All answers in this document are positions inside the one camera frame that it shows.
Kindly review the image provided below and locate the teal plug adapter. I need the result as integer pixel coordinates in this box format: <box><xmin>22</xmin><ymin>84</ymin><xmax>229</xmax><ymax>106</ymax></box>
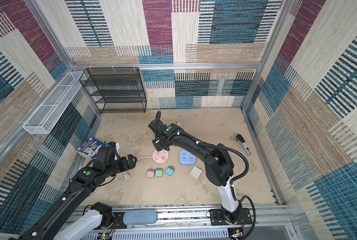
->
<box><xmin>165</xmin><ymin>166</ymin><xmax>175</xmax><ymax>176</ymax></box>

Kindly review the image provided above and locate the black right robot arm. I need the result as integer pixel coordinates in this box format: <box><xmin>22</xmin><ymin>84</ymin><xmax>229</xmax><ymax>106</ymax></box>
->
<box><xmin>149</xmin><ymin>119</ymin><xmax>249</xmax><ymax>225</ymax></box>

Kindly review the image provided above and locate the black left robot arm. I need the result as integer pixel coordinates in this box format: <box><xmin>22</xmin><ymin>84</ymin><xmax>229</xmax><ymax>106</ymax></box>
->
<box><xmin>19</xmin><ymin>147</ymin><xmax>137</xmax><ymax>240</ymax></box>

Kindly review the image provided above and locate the pink plug adapter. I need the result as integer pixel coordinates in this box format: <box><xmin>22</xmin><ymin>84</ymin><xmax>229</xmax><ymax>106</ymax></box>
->
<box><xmin>146</xmin><ymin>169</ymin><xmax>155</xmax><ymax>179</ymax></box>

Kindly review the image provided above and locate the green plug adapter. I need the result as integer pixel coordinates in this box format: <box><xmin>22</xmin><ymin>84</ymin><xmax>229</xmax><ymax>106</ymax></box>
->
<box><xmin>155</xmin><ymin>168</ymin><xmax>164</xmax><ymax>178</ymax></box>

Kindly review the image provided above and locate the blue illustrated box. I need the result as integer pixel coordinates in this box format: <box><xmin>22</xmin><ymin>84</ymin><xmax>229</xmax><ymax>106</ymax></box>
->
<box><xmin>76</xmin><ymin>137</ymin><xmax>109</xmax><ymax>160</ymax></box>

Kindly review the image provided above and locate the pink round power strip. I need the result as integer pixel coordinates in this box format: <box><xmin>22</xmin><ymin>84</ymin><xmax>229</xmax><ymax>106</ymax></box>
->
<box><xmin>152</xmin><ymin>150</ymin><xmax>169</xmax><ymax>165</ymax></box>

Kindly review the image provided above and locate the blue square power strip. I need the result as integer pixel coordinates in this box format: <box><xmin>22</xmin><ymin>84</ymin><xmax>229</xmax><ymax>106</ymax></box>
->
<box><xmin>179</xmin><ymin>150</ymin><xmax>196</xmax><ymax>166</ymax></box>

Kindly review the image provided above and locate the blue-grey cushion pad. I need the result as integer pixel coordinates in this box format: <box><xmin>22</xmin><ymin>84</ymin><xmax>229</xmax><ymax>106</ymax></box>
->
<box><xmin>123</xmin><ymin>209</ymin><xmax>158</xmax><ymax>226</ymax></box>

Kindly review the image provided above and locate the white square adapter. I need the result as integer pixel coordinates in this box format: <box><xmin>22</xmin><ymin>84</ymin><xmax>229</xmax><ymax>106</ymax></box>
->
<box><xmin>189</xmin><ymin>166</ymin><xmax>202</xmax><ymax>180</ymax></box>

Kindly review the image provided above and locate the black and grey stapler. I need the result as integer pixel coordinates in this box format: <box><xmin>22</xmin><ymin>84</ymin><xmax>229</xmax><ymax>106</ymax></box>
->
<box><xmin>234</xmin><ymin>134</ymin><xmax>252</xmax><ymax>156</ymax></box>

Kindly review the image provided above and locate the pink power strip cable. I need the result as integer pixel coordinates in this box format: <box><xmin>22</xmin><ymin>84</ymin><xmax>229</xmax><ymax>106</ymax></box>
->
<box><xmin>122</xmin><ymin>155</ymin><xmax>154</xmax><ymax>181</ymax></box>

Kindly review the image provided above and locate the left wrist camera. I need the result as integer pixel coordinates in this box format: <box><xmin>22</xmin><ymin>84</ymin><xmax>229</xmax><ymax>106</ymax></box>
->
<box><xmin>106</xmin><ymin>142</ymin><xmax>120</xmax><ymax>161</ymax></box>

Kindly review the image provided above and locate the black wire mesh shelf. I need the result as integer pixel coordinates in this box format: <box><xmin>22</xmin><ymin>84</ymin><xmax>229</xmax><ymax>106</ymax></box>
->
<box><xmin>79</xmin><ymin>67</ymin><xmax>147</xmax><ymax>114</ymax></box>

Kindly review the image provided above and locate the white wire mesh basket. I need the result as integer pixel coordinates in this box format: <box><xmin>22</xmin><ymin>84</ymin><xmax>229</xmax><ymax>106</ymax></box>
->
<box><xmin>23</xmin><ymin>72</ymin><xmax>83</xmax><ymax>135</ymax></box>

